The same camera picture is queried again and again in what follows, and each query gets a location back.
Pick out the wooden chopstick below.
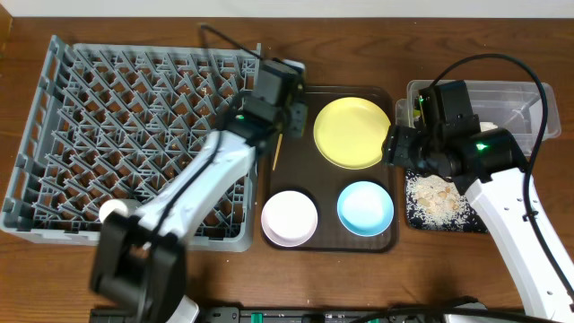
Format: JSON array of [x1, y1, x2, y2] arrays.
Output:
[[272, 134, 283, 171]]

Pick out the white napkin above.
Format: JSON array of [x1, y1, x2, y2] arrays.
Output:
[[480, 122, 498, 132]]

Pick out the light blue bowl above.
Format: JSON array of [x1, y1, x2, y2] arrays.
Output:
[[336, 181, 395, 237]]

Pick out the pink bowl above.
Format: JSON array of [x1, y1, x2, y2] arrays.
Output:
[[261, 190, 318, 248]]

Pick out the white cup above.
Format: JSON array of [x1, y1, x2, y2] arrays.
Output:
[[99, 199, 142, 223]]

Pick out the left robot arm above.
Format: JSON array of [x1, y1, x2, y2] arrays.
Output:
[[90, 58, 307, 322]]

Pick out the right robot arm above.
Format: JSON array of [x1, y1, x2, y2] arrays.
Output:
[[383, 81, 573, 322]]

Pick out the black waste tray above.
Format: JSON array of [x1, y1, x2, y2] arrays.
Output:
[[403, 165, 490, 234]]

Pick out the dark brown serving tray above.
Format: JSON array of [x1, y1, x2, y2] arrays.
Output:
[[265, 86, 399, 253]]

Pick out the yellow plate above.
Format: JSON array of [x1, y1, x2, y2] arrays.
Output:
[[313, 97, 391, 170]]

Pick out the rice and nut scraps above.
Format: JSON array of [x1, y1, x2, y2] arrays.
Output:
[[405, 173, 472, 228]]

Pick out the clear plastic bin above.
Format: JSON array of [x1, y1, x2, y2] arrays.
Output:
[[396, 80, 561, 156]]

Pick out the grey plastic dish rack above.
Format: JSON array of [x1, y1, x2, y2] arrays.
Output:
[[1, 37, 259, 245]]

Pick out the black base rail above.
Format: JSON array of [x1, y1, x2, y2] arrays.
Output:
[[88, 307, 515, 323]]

